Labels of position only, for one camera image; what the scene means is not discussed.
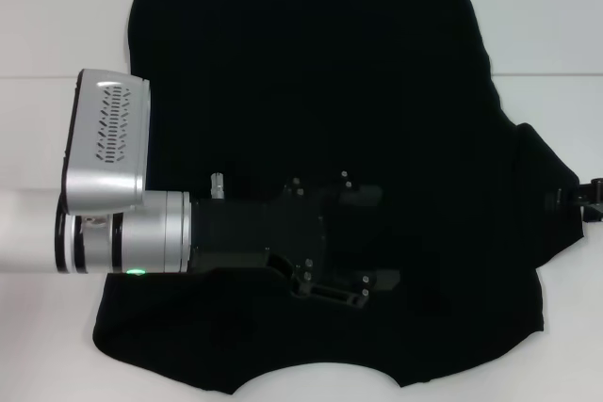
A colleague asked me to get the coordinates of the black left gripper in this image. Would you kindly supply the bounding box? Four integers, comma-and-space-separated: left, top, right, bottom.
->
190, 169, 401, 310

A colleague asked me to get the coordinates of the black t-shirt with FREE print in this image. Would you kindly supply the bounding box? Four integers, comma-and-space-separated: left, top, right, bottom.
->
91, 0, 585, 396

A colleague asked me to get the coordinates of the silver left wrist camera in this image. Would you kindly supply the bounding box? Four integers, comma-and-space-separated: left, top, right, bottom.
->
62, 68, 153, 215

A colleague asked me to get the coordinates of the silver left camera mount bracket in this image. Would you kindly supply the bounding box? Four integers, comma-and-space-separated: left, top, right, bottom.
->
77, 213, 114, 230

